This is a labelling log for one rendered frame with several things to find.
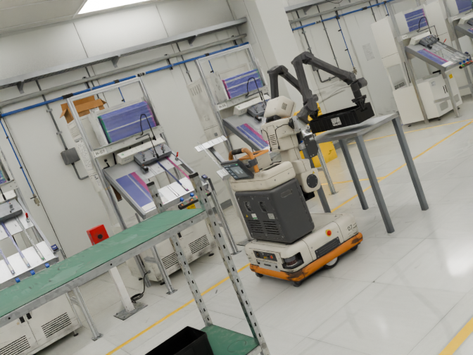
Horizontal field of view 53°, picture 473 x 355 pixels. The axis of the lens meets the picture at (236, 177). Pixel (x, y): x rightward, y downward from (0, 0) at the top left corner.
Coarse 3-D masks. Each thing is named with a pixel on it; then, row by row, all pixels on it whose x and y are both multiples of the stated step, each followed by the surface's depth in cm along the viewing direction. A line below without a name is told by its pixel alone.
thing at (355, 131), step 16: (352, 128) 370; (368, 128) 346; (400, 128) 362; (400, 144) 366; (368, 160) 345; (352, 176) 426; (368, 176) 348; (416, 176) 367; (320, 192) 405; (416, 192) 371; (384, 208) 350; (384, 224) 354
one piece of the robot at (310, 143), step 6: (300, 132) 349; (300, 138) 352; (306, 138) 347; (312, 138) 348; (300, 144) 346; (306, 144) 346; (312, 144) 349; (300, 150) 352; (312, 150) 348; (312, 156) 348
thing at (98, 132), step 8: (128, 80) 458; (136, 80) 462; (104, 88) 444; (112, 88) 448; (72, 96) 427; (80, 96) 431; (88, 96) 438; (152, 104) 462; (96, 120) 430; (96, 128) 435; (152, 128) 460; (96, 136) 443; (104, 136) 432; (104, 144) 436; (96, 152) 431; (104, 152) 435; (136, 216) 401
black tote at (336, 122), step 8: (368, 104) 356; (336, 112) 391; (344, 112) 359; (352, 112) 352; (360, 112) 352; (368, 112) 356; (312, 120) 394; (320, 120) 386; (328, 120) 378; (336, 120) 370; (344, 120) 363; (352, 120) 356; (360, 120) 352; (312, 128) 399; (320, 128) 390; (328, 128) 382; (336, 128) 374
